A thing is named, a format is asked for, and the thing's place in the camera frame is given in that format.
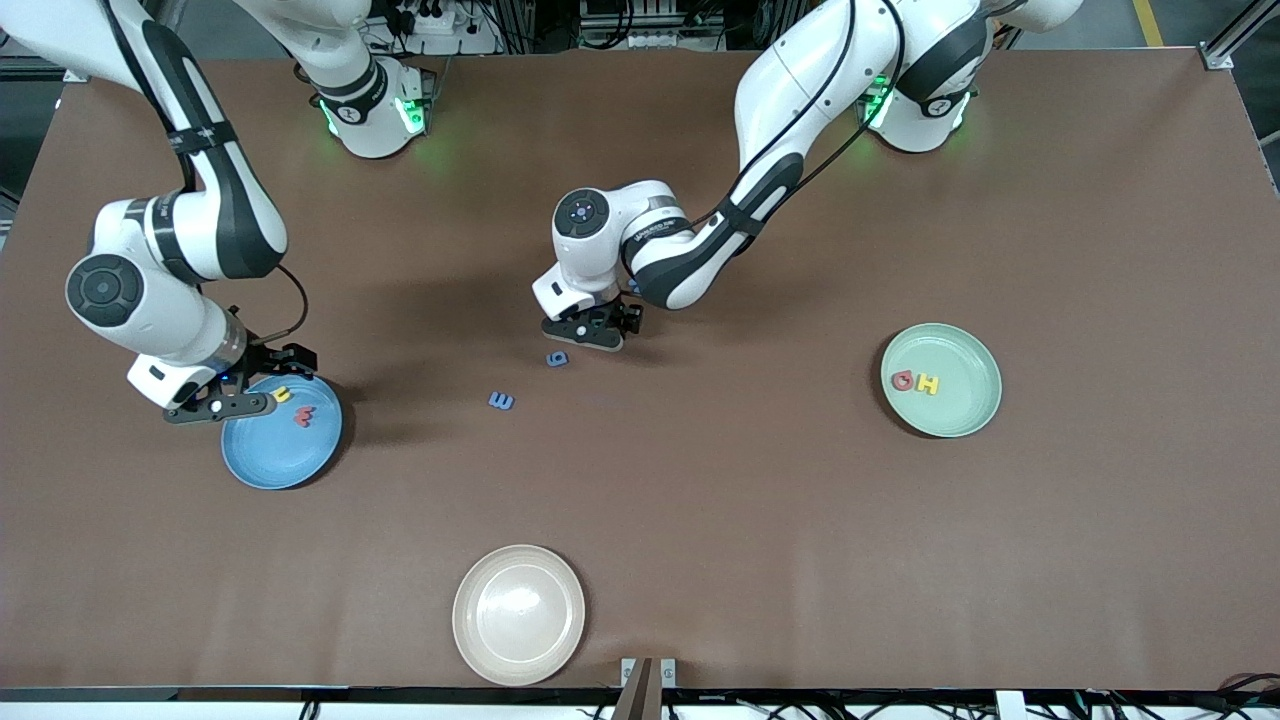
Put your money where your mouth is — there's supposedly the blue round plate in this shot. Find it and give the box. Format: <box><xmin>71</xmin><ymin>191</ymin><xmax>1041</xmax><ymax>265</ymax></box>
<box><xmin>222</xmin><ymin>375</ymin><xmax>344</xmax><ymax>491</ymax></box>

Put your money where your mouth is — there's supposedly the brown table cover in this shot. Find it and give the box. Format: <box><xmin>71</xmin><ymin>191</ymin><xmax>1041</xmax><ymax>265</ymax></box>
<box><xmin>0</xmin><ymin>50</ymin><xmax>1280</xmax><ymax>693</ymax></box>

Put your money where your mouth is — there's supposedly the grey electronics rack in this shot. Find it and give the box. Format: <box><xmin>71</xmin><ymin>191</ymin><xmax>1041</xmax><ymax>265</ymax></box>
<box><xmin>578</xmin><ymin>0</ymin><xmax>731</xmax><ymax>51</ymax></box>

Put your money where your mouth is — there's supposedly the beige round plate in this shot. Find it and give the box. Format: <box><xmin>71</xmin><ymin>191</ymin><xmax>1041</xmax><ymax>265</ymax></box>
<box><xmin>452</xmin><ymin>544</ymin><xmax>587</xmax><ymax>687</ymax></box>

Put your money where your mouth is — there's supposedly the white power strip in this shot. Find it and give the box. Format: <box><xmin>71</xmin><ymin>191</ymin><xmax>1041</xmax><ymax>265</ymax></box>
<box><xmin>385</xmin><ymin>0</ymin><xmax>473</xmax><ymax>37</ymax></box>

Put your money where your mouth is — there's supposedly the pale green round plate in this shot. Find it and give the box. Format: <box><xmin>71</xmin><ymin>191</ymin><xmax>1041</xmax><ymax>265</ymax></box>
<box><xmin>880</xmin><ymin>322</ymin><xmax>1003</xmax><ymax>439</ymax></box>

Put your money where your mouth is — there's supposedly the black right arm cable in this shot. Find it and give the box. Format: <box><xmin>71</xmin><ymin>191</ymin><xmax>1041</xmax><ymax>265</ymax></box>
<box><xmin>100</xmin><ymin>0</ymin><xmax>310</xmax><ymax>346</ymax></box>

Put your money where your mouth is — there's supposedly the metal bracket with brown post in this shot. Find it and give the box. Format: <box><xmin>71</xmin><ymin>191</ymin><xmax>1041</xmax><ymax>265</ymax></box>
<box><xmin>612</xmin><ymin>657</ymin><xmax>678</xmax><ymax>720</ymax></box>

